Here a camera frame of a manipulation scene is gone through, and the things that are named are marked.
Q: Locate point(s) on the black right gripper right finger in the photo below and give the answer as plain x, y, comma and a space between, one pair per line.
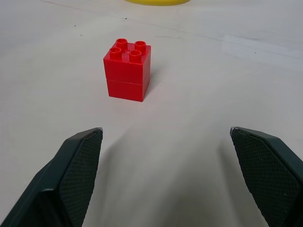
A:
270, 175

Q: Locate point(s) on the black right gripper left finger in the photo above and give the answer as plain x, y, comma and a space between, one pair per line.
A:
68, 179

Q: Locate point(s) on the red studded building block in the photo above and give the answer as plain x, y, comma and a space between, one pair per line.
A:
126, 73

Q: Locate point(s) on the yellow round plate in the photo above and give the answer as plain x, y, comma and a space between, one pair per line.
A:
157, 2

